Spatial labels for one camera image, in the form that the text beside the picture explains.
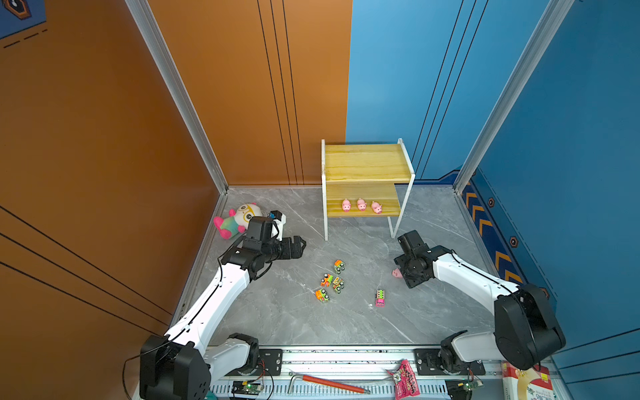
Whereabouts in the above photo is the circuit board right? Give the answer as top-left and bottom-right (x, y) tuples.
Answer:
(445, 379), (484, 400)

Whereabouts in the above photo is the white shelf frame with wood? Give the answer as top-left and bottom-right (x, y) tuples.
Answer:
(321, 139), (415, 240)

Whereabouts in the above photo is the orange toy truck middle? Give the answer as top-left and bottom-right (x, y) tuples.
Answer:
(320, 273), (334, 287)

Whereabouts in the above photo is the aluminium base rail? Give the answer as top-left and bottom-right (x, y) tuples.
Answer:
(199, 343), (571, 400)

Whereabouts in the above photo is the green circuit board left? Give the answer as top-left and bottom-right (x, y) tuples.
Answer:
(230, 381), (264, 399)

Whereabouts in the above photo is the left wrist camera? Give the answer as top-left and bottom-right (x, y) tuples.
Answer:
(268, 210), (287, 241)

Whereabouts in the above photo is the red handled tool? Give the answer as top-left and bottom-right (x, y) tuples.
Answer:
(287, 374), (372, 394)

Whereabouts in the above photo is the aluminium corner post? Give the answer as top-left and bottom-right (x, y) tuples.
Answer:
(453, 0), (574, 195)
(125, 0), (228, 195)

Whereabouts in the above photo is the orange green toy truck bottom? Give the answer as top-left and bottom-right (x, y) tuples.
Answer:
(314, 288), (330, 303)

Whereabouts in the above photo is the red white box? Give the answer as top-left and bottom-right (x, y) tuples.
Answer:
(502, 362), (556, 400)

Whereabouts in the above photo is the green toy truck middle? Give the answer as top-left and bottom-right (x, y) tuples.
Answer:
(332, 276), (344, 293)

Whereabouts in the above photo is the green orange toy truck top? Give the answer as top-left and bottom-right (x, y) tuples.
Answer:
(333, 259), (345, 274)

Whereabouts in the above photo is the pink toy truck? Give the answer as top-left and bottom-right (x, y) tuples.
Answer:
(375, 288), (386, 308)

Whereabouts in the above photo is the plush doll pink white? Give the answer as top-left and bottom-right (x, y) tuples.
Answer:
(213, 203), (263, 240)

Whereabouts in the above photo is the pink snack packet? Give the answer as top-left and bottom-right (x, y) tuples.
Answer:
(387, 359), (420, 400)

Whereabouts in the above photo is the aluminium corner post left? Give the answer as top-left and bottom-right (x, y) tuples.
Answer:
(125, 0), (228, 195)

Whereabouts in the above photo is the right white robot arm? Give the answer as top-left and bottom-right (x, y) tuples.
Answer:
(394, 230), (566, 375)

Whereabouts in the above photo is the aluminium corner post right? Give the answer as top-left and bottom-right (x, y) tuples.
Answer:
(453, 0), (574, 195)

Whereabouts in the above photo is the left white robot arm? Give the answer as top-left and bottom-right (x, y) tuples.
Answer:
(137, 211), (306, 399)

